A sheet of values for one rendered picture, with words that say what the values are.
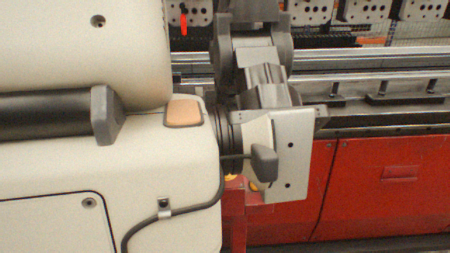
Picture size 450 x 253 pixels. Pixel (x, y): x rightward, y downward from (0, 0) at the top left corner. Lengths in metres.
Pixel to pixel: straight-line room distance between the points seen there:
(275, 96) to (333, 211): 1.15
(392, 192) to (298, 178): 1.18
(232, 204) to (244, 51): 0.61
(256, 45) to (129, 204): 0.26
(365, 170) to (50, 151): 1.22
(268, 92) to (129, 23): 0.17
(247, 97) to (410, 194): 1.29
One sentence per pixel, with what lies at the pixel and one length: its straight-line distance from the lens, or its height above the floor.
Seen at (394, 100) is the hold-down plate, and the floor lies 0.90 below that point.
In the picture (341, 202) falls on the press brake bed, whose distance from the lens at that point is 1.40.
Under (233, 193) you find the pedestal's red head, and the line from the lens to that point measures 0.86.
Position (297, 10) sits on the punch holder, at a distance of 1.04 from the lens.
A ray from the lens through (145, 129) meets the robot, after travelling 0.24.
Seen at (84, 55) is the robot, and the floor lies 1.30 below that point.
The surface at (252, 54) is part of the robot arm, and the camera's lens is 0.37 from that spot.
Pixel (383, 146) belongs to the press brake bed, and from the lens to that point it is 1.28.
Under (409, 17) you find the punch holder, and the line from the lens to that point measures 1.22.
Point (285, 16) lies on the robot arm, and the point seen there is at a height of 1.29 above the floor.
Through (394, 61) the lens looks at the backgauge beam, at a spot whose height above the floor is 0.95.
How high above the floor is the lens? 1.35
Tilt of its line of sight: 31 degrees down
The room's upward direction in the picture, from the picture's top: straight up
